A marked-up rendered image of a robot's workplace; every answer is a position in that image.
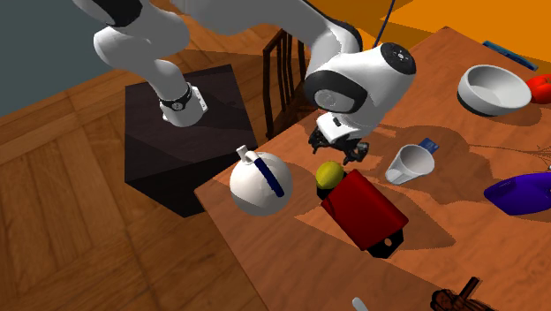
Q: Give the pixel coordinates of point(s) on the yellow green ball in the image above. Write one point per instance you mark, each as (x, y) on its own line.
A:
(329, 174)

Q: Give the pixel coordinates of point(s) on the pale grey utensil tip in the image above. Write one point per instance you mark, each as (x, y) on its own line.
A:
(360, 305)

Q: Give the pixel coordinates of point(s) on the red round object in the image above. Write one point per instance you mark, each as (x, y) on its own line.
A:
(542, 88)

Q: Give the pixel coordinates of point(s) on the purple blue dish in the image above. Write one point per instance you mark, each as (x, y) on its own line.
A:
(521, 194)

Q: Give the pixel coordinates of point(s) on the dark wooden chair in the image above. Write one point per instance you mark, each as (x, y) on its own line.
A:
(267, 86)

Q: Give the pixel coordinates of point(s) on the white bowl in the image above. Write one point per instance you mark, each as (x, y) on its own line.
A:
(490, 92)

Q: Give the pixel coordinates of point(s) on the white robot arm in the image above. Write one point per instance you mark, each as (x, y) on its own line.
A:
(357, 73)

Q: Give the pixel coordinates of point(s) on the brown wooden figure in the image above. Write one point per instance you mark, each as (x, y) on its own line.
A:
(452, 300)

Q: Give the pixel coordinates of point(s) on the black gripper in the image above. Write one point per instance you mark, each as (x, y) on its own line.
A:
(349, 148)

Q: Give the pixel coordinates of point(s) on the flat blue bar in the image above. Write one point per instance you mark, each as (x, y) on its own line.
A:
(510, 55)

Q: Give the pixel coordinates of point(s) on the white round teapot blue stripe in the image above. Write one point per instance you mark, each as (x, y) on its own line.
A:
(258, 194)

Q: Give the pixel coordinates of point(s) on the brown wooden table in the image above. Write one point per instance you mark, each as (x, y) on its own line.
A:
(301, 267)

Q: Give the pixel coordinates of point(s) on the thin dark blue rod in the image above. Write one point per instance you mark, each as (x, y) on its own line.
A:
(384, 21)

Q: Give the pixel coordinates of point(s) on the dark robot stand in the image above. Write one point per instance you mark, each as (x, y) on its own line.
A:
(189, 172)

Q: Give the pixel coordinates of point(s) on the red box black base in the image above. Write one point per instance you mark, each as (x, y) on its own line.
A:
(366, 211)

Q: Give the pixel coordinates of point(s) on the white cup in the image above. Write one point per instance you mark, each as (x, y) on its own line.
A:
(413, 166)

